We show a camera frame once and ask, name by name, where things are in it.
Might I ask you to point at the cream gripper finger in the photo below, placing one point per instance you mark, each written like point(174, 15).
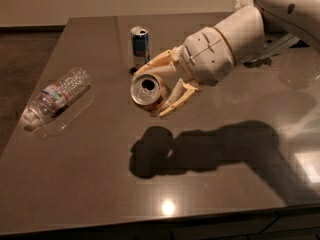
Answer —
point(178, 97)
point(166, 63)

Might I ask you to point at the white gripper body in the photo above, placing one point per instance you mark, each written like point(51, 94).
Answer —
point(207, 54)

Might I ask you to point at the orange soda can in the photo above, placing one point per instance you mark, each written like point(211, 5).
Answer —
point(149, 92)

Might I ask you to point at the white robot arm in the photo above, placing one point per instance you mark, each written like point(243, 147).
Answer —
point(257, 30)

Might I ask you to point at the blue silver energy drink can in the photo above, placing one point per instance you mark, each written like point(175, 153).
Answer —
point(140, 46)

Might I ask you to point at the clear plastic water bottle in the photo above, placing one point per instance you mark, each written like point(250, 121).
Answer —
point(57, 96)

